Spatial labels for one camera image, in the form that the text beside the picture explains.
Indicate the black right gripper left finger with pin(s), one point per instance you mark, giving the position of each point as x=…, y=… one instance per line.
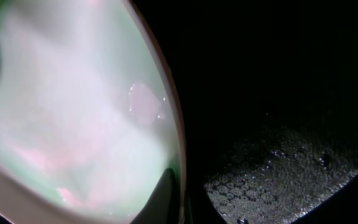
x=162, y=206

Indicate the white plate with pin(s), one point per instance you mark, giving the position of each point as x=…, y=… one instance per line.
x=89, y=115

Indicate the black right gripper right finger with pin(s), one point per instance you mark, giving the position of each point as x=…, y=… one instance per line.
x=199, y=209

